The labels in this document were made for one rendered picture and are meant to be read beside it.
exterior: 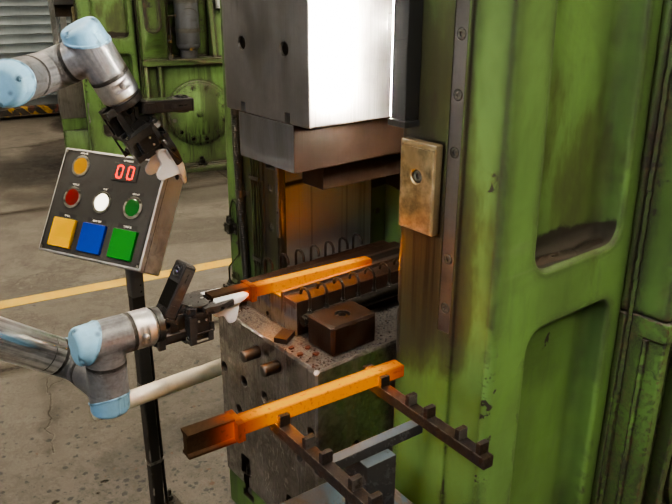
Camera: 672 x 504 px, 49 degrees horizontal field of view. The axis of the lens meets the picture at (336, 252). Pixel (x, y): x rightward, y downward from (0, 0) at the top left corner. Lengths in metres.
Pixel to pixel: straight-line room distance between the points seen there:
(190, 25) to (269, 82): 4.86
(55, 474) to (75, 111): 4.26
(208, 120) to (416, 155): 5.15
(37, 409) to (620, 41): 2.54
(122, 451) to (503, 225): 1.95
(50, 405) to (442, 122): 2.30
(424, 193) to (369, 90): 0.25
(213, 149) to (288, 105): 5.12
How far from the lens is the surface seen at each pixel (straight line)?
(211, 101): 6.42
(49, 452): 2.97
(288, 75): 1.43
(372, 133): 1.56
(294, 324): 1.58
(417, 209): 1.37
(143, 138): 1.48
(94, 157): 2.03
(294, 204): 1.81
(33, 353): 1.50
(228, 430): 1.22
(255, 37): 1.51
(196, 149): 6.51
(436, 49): 1.32
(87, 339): 1.40
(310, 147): 1.46
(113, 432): 3.00
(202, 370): 2.04
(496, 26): 1.25
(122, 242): 1.89
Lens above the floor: 1.65
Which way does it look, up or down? 21 degrees down
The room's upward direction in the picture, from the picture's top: straight up
